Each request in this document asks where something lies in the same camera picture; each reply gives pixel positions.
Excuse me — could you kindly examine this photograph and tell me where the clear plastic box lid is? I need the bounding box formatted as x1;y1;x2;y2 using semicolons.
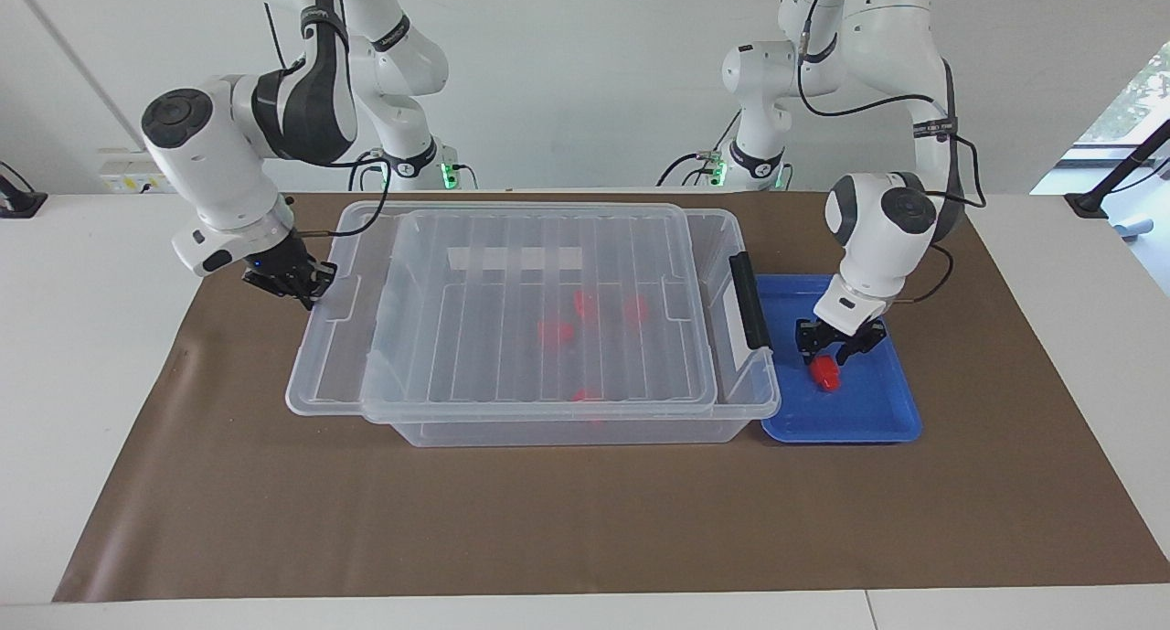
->
285;202;718;423

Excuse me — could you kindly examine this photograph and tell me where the blue plastic tray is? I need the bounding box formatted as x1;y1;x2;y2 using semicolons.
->
754;274;922;445

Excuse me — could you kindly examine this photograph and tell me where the white label on box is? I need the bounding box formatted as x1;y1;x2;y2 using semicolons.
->
448;246;582;272

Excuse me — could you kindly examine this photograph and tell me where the clear plastic storage box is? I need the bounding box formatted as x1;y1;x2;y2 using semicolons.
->
361;208;782;448

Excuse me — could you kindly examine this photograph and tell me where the white power strip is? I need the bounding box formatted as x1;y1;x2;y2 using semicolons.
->
99;150;179;195

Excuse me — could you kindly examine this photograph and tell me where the brown paper table mat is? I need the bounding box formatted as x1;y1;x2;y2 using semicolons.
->
52;189;1170;603

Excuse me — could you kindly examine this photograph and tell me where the black angled stand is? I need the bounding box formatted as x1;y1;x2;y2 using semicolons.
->
1065;118;1170;221

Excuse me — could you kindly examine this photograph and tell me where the window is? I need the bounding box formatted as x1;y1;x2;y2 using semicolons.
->
1033;40;1170;197

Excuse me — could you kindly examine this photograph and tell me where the black box latch handle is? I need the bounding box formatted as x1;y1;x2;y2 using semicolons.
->
729;251;773;350

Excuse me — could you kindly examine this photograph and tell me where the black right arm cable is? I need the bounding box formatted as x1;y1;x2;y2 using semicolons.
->
297;150;394;240

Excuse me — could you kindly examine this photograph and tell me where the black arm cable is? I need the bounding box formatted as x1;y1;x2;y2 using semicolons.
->
795;0;986;304
297;150;394;240

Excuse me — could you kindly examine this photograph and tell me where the black base cable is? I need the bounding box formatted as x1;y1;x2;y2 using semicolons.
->
347;148;396;192
658;109;743;188

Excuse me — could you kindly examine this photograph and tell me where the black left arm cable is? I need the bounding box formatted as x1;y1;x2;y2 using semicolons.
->
795;0;986;304

